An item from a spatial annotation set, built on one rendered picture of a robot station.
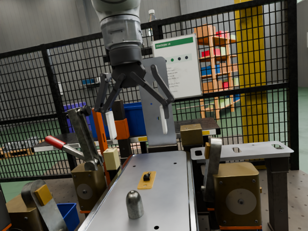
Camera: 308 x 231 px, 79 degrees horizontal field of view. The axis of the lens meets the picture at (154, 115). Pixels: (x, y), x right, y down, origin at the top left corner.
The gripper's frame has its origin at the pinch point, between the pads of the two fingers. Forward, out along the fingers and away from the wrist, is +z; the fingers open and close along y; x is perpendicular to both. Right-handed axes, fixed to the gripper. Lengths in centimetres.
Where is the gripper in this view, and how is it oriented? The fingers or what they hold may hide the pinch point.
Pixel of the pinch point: (138, 131)
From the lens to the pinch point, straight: 47.7
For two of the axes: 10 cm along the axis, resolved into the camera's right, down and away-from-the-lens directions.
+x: 1.5, -1.9, 9.7
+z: 1.5, 9.7, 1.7
